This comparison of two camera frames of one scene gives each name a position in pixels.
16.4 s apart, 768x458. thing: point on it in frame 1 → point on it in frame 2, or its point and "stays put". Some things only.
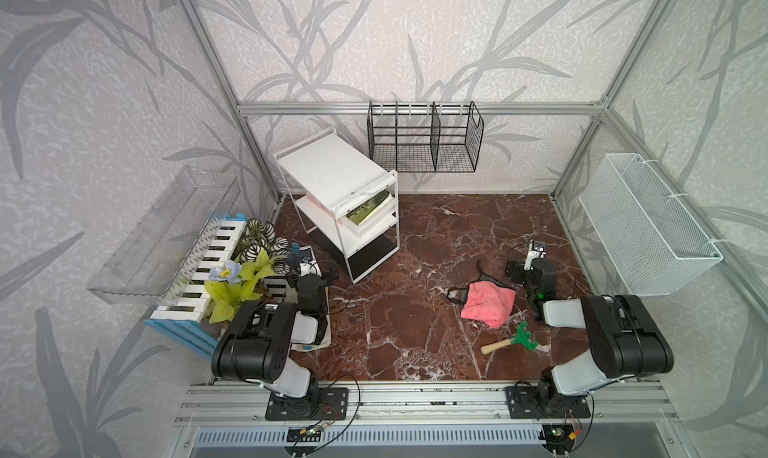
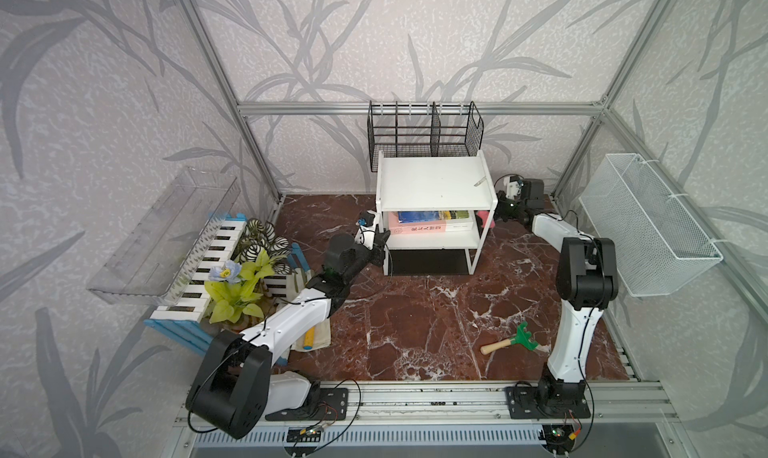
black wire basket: x=424 y=137 stays put
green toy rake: x=523 y=337 stays put
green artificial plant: x=230 y=283 stays put
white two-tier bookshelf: x=346 y=197 → x=434 y=203
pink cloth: x=488 y=303 → x=484 y=214
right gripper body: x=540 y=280 → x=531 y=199
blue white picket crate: x=183 y=318 stays put
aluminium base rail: x=242 y=406 stays put
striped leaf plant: x=260 y=237 stays put
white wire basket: x=653 y=241 stays put
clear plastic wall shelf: x=148 y=266 stays put
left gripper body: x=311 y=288 → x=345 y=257
